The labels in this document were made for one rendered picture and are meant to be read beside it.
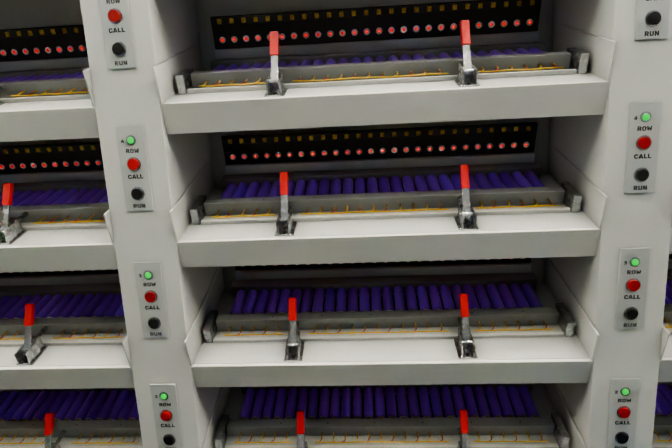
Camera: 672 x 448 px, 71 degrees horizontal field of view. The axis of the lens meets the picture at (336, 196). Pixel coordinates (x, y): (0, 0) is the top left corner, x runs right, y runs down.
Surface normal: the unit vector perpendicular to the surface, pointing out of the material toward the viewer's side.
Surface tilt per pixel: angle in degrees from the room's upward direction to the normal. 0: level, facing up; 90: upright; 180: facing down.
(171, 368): 90
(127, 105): 90
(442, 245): 105
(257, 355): 15
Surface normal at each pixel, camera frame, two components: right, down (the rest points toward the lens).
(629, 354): -0.05, 0.19
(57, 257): -0.04, 0.44
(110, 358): -0.06, -0.90
